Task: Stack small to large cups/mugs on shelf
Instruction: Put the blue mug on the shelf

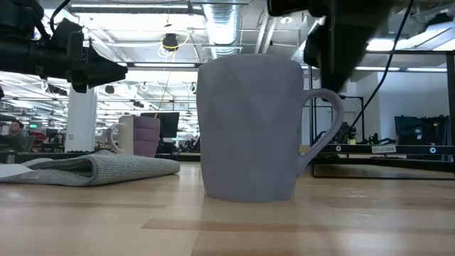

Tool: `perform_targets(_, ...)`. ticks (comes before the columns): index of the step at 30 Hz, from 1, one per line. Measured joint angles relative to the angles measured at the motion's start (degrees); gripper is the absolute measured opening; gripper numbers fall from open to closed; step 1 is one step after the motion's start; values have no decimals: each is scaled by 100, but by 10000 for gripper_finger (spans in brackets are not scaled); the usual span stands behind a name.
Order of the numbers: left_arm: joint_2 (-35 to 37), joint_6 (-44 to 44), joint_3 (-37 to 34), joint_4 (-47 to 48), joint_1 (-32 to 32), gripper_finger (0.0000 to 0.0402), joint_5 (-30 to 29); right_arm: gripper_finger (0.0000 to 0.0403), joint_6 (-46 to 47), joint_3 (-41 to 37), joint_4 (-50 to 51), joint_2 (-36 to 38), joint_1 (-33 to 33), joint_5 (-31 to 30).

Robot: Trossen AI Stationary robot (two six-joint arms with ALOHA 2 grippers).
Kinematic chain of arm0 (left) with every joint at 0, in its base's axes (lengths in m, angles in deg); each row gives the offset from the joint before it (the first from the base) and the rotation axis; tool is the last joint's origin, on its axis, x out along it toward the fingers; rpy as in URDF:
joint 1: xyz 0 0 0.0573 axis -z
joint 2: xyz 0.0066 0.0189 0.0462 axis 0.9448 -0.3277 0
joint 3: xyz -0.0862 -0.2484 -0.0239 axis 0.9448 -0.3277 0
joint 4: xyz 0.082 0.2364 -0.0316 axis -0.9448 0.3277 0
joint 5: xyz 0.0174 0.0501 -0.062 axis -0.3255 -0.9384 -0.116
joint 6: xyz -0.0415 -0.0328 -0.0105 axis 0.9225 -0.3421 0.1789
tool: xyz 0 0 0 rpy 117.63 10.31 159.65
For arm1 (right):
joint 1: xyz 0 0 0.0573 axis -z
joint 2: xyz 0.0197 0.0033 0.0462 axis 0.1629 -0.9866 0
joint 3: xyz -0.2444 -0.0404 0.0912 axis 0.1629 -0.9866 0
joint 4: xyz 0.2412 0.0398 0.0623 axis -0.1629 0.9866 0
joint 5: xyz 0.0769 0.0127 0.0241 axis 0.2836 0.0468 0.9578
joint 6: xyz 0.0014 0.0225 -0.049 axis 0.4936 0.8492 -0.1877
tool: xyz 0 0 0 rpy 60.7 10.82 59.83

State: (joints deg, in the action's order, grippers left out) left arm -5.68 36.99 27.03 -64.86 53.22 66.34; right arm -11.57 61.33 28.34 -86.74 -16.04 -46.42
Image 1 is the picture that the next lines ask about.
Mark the ceiling device with yellow cable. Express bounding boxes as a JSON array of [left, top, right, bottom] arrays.
[[161, 33, 180, 52]]

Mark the white building column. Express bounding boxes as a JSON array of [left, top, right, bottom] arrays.
[[64, 86, 99, 154]]

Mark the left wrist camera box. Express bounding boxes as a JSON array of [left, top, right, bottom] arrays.
[[52, 17, 85, 48]]

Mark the long black right arm cable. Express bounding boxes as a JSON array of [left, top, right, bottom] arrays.
[[339, 0, 417, 138]]

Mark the dark equipment rack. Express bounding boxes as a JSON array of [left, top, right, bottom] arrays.
[[393, 114, 451, 146]]

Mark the person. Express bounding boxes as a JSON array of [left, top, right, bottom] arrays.
[[0, 119, 35, 153]]

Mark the grey-blue faceted mug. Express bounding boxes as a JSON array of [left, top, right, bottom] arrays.
[[196, 53, 346, 203]]

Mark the black office monitor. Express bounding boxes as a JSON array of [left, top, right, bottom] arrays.
[[140, 111, 181, 154]]

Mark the purple and cream ribbed mug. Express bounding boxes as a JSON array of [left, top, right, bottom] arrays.
[[106, 114, 161, 159]]

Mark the folded grey towel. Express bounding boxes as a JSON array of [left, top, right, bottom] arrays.
[[0, 149, 181, 188]]

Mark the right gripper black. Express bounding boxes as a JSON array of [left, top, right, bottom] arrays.
[[266, 0, 394, 92]]

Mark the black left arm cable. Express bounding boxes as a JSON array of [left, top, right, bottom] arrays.
[[48, 0, 72, 35]]

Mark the silver ribbed air duct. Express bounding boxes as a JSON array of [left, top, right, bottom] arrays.
[[202, 2, 243, 60]]

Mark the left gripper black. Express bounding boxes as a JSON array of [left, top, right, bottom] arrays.
[[35, 35, 129, 94]]

